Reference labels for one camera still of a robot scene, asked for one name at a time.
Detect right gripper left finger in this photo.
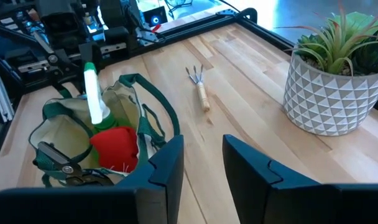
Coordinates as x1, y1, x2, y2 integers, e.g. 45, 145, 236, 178
0, 134, 185, 224

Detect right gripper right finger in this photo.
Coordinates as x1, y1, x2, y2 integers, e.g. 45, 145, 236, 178
222, 134, 378, 224

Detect black pruning shears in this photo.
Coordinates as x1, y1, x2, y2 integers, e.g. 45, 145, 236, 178
36, 141, 115, 187

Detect green spray bottle white head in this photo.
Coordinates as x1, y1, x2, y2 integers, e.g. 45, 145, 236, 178
83, 61, 118, 133

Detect red and black garden glove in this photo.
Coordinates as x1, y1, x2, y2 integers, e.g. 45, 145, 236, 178
89, 125, 140, 174

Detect cream canvas green-trimmed garden bag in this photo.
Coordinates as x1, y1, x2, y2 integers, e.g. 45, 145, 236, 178
27, 73, 181, 189

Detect wooden handled bent-tine cultivator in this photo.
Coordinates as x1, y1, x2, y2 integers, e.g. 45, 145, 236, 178
185, 63, 211, 112

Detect silver aluminium extrusion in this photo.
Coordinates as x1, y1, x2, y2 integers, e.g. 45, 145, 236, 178
0, 64, 15, 123

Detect black box with blue light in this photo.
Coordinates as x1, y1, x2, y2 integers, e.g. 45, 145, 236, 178
143, 5, 168, 28

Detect succulent in white patterned pot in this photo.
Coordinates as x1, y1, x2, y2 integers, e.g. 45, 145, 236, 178
274, 1, 378, 137

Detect grey metal corner bracket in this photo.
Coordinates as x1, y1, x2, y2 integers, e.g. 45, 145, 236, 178
134, 26, 160, 47

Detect black wire-guard floor fan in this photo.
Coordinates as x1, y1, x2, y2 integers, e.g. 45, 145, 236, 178
163, 0, 193, 11

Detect black aluminium rig frame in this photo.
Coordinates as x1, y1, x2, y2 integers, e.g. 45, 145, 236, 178
0, 7, 378, 170

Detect black frame cable clamp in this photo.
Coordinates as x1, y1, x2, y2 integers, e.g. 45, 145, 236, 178
235, 7, 259, 24

